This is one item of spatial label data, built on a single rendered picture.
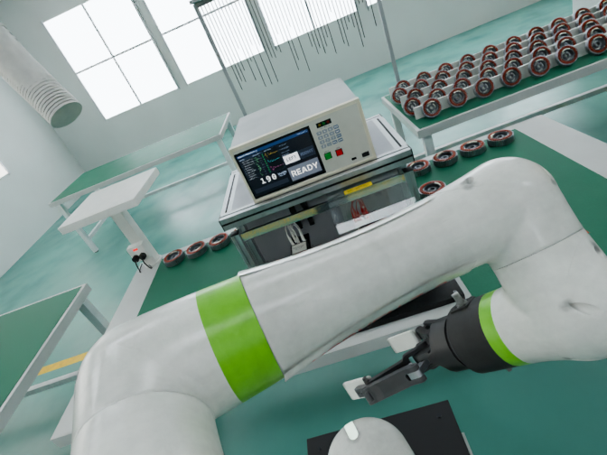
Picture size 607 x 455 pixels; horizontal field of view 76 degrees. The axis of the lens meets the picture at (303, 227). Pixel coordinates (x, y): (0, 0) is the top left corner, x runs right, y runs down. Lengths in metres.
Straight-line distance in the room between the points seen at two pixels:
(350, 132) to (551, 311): 0.92
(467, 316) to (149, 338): 0.37
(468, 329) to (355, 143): 0.86
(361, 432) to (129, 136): 7.91
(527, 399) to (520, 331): 1.45
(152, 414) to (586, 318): 0.39
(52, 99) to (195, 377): 1.84
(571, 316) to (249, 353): 0.31
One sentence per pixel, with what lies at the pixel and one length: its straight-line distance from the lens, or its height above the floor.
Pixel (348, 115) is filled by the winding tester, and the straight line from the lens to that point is 1.25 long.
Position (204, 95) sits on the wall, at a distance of 7.74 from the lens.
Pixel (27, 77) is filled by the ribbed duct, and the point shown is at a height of 1.76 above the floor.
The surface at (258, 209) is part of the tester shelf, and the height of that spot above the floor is 1.10.
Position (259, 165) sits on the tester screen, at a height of 1.24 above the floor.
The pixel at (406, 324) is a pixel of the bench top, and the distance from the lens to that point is 1.21.
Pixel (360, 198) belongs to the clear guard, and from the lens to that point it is 1.21.
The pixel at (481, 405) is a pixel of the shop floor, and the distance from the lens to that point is 1.92.
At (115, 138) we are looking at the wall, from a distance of 8.42.
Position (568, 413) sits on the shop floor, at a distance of 1.92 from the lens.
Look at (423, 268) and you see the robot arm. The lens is 0.40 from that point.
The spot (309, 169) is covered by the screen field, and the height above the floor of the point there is 1.16.
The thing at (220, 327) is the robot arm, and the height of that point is 1.43.
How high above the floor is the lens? 1.65
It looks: 30 degrees down
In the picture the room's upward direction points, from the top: 24 degrees counter-clockwise
